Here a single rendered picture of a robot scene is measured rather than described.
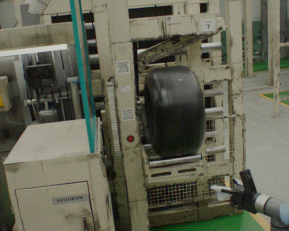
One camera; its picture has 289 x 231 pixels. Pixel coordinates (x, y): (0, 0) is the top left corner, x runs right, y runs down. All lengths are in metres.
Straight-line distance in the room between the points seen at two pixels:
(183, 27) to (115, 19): 0.53
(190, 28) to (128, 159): 0.96
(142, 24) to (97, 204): 1.25
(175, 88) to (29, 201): 1.00
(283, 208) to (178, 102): 0.88
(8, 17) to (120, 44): 9.23
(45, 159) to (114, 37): 0.89
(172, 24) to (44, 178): 1.35
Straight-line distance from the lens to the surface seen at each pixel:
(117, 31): 2.03
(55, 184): 1.49
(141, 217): 2.40
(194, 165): 2.19
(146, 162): 2.09
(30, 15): 2.34
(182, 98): 1.96
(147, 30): 2.31
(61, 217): 1.56
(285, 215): 1.36
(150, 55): 2.46
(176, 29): 2.34
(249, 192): 1.44
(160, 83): 2.00
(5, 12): 11.16
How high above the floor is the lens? 1.78
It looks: 15 degrees down
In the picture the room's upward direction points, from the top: 5 degrees counter-clockwise
